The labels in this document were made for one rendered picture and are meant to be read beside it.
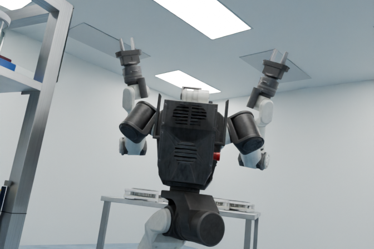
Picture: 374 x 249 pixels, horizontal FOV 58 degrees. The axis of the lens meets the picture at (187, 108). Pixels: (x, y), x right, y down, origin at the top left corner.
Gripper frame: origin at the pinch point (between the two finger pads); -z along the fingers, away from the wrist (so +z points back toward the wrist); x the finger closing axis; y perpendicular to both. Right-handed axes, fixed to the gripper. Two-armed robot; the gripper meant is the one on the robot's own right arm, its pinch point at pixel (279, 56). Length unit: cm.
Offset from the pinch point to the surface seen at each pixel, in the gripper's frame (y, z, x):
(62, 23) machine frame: -68, 21, 62
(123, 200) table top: 33, 121, 87
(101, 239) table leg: 27, 151, 88
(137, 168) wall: 325, 210, 336
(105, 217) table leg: 29, 137, 94
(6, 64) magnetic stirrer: -82, 43, 66
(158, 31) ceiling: 171, -21, 249
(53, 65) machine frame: -70, 37, 55
